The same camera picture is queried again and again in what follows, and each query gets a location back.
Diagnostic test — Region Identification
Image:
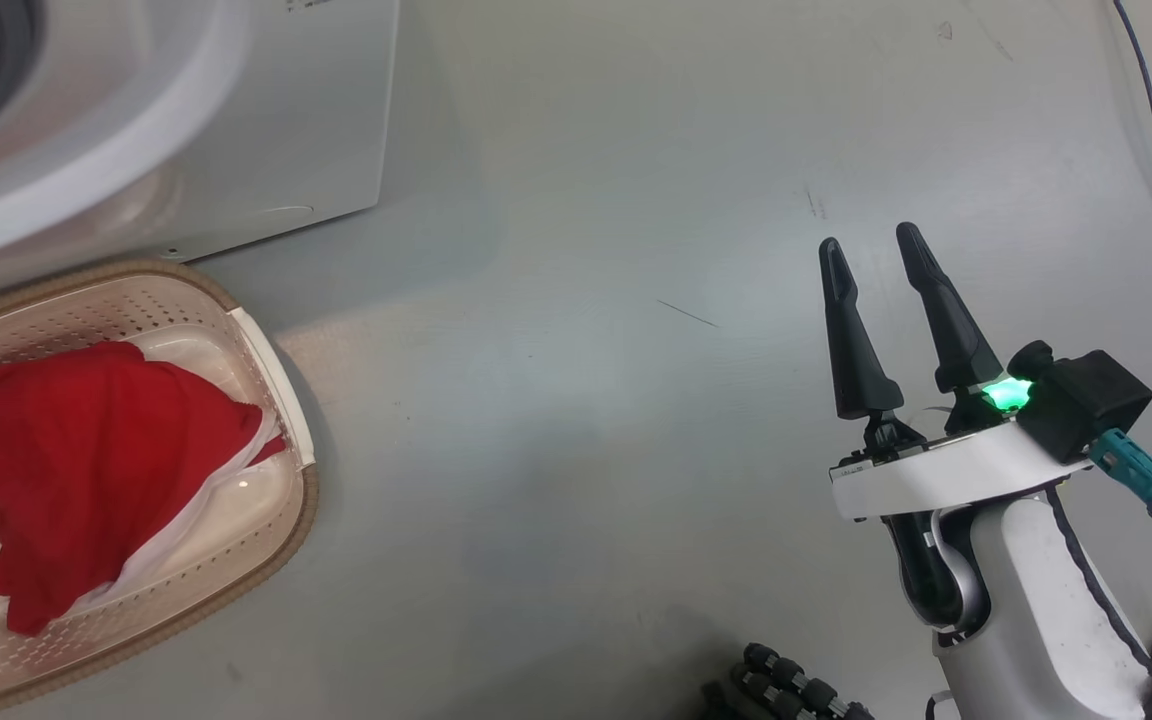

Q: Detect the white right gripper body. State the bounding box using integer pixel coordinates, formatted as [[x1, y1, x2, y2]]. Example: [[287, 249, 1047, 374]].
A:
[[828, 375, 1094, 522]]

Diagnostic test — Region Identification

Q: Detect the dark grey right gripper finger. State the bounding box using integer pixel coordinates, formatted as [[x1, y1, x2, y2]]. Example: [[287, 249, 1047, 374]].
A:
[[818, 237, 906, 422], [895, 221, 1006, 395]]

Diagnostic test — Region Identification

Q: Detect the red garment with white stripes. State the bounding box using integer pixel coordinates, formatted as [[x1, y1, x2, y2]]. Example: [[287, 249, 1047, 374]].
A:
[[0, 340, 289, 638]]

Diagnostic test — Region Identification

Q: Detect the cream perforated laundry basket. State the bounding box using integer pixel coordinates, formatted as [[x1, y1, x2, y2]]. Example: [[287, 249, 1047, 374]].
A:
[[0, 258, 320, 716]]

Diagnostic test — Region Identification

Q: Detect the white front-load washing machine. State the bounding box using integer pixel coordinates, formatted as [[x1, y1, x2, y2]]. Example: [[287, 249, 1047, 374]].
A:
[[0, 0, 402, 301]]

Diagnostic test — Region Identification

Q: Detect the teal cable connector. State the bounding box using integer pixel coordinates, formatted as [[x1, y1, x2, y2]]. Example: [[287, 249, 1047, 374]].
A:
[[1088, 428, 1152, 528]]

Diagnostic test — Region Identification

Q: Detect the black cable along right arm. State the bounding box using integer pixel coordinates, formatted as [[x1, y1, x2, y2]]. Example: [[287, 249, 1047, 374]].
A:
[[1042, 484, 1152, 693]]

